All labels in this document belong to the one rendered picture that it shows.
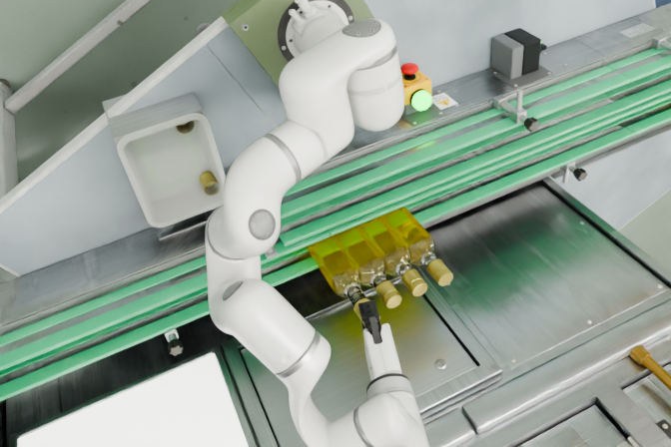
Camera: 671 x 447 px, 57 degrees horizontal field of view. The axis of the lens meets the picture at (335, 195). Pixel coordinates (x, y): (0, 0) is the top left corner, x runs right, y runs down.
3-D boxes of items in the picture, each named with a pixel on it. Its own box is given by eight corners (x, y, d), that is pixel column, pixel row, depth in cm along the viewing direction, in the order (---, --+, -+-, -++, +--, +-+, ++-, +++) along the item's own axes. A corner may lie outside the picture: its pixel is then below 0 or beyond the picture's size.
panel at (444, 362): (15, 442, 121) (21, 624, 96) (8, 434, 119) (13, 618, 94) (413, 268, 143) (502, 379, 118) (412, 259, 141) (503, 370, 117)
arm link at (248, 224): (252, 143, 96) (175, 195, 90) (281, 124, 83) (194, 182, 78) (302, 215, 98) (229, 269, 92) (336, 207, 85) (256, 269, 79)
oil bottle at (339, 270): (301, 240, 137) (340, 304, 122) (297, 222, 134) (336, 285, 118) (324, 230, 139) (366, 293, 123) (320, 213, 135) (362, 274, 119)
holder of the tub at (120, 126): (152, 224, 134) (160, 246, 129) (107, 119, 117) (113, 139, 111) (227, 197, 139) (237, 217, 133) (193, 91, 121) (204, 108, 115)
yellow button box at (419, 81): (389, 102, 143) (405, 116, 137) (387, 73, 138) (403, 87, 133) (415, 92, 145) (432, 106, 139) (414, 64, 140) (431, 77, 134)
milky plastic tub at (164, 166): (144, 209, 131) (152, 232, 124) (106, 120, 116) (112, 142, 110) (222, 180, 135) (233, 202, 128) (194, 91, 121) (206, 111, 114)
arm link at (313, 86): (270, 168, 96) (239, 80, 85) (377, 93, 106) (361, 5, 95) (309, 192, 90) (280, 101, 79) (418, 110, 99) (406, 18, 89)
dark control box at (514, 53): (489, 66, 150) (510, 80, 143) (490, 36, 145) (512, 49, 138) (517, 56, 152) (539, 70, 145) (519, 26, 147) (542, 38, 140)
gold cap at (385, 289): (376, 296, 121) (386, 311, 118) (374, 284, 119) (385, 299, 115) (392, 289, 122) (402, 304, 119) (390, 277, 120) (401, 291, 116)
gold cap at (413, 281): (401, 284, 122) (412, 299, 119) (400, 272, 120) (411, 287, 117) (417, 277, 123) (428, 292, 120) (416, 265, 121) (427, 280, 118)
